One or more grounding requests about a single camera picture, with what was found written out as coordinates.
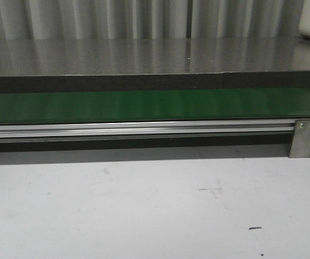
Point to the dark raised platform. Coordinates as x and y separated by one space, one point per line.
105 65

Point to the steel conveyor support bracket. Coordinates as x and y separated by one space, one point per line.
300 146

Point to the aluminium conveyor side rail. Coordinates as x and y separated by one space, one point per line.
150 128

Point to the green conveyor belt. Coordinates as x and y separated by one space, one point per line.
90 107

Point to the grey pleated curtain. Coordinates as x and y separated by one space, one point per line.
147 19

